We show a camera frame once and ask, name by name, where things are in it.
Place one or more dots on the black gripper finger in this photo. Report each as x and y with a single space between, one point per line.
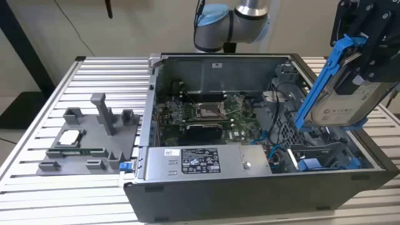
383 58
339 25

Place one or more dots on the hard disk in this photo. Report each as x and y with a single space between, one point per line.
341 110

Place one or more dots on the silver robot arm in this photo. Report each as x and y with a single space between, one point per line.
219 35

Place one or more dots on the metal disk bay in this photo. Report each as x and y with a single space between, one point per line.
315 150

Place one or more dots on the blue disk bay tab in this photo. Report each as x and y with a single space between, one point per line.
313 165

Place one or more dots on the black RAM slot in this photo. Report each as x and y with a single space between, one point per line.
206 119
205 96
206 122
205 93

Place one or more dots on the perforated metal drive cage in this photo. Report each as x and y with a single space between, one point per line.
287 131

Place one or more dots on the small blue plastic clip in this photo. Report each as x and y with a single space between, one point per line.
355 164

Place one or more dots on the green motherboard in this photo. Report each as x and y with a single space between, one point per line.
241 126

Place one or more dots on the CPU socket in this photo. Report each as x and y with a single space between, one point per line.
206 112

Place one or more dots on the silver finned heat sink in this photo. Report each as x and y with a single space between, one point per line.
238 134

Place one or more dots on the thin metal locking lever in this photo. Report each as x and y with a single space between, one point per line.
191 97

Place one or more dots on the black fan housing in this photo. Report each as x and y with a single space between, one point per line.
203 134

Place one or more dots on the silver power supply unit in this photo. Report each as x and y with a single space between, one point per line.
231 159

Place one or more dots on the black hanging object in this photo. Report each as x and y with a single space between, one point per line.
109 9

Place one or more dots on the dark grey PC case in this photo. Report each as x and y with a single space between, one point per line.
219 201

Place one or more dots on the grey parts rack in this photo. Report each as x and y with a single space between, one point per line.
94 132

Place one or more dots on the blue case latch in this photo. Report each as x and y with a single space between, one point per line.
126 167

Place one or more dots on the silver CPU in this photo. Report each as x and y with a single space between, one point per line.
70 138

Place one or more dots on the green RAM stick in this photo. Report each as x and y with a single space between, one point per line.
78 152

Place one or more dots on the black stand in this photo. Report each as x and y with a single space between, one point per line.
19 110

